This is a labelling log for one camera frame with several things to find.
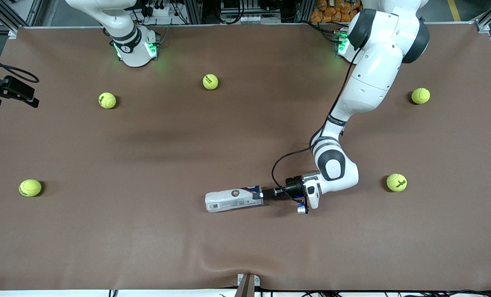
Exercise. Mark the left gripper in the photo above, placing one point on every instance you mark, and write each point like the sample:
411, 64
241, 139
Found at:
293, 188

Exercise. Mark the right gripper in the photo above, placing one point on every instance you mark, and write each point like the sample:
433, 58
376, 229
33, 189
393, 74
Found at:
10, 88

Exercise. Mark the white blue tennis can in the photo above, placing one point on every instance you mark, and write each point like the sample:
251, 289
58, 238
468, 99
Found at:
233, 200

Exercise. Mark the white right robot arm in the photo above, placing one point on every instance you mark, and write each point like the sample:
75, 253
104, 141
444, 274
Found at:
134, 45

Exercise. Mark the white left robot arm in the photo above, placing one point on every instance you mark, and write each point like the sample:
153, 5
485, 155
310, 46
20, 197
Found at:
373, 82

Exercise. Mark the yellow tennis ball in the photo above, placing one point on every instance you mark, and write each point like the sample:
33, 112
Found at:
210, 81
420, 95
396, 182
107, 100
30, 187

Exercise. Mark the brown table cover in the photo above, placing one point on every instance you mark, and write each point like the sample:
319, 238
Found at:
245, 165

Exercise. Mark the white power strip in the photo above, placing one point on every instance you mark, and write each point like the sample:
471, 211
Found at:
159, 10

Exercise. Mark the pile of orange objects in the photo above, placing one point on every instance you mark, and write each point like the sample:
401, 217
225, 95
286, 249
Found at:
336, 10

